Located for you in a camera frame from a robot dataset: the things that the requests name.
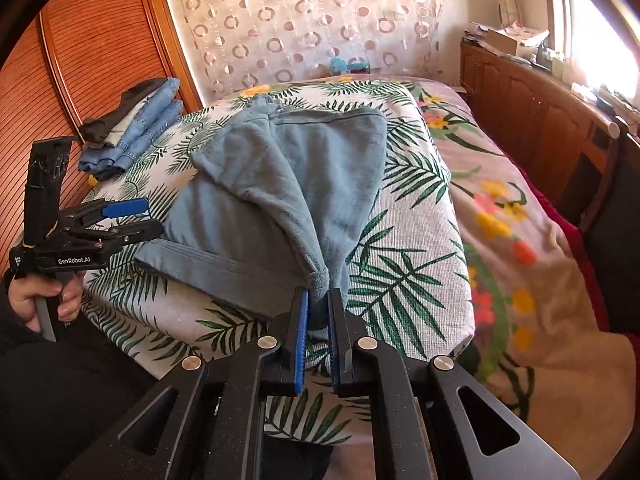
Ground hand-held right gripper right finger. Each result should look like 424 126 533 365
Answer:
326 287 593 480

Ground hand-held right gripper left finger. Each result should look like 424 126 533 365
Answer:
60 287 313 480

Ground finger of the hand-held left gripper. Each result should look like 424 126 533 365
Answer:
60 199 150 231
62 219 165 252

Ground blue-grey pants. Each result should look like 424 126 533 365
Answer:
134 96 389 333

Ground person's left forearm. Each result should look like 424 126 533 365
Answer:
0 270 23 346

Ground person's left hand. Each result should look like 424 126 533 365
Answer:
9 275 84 333

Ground light blue folded jeans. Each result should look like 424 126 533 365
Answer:
77 100 184 182
119 78 182 148

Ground grey folded garment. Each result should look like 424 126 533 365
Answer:
106 104 147 147

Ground black folded garment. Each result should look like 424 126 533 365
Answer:
80 78 168 150

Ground leaf-print bed sheet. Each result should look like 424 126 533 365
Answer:
80 80 474 450

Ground person's black-clad leg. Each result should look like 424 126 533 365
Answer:
0 310 168 480

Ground pink floral blanket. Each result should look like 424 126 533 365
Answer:
220 74 640 480

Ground sheer circle-pattern curtain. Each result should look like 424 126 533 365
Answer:
162 0 449 106

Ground blue toy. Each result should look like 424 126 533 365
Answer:
327 57 372 76

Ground red cloth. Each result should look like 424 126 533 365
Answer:
525 180 640 343

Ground wooden cabinet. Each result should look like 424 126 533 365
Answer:
459 40 640 221

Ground dark wooden chair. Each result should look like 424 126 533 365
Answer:
580 115 640 333

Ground cardboard box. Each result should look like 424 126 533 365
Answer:
486 27 522 56

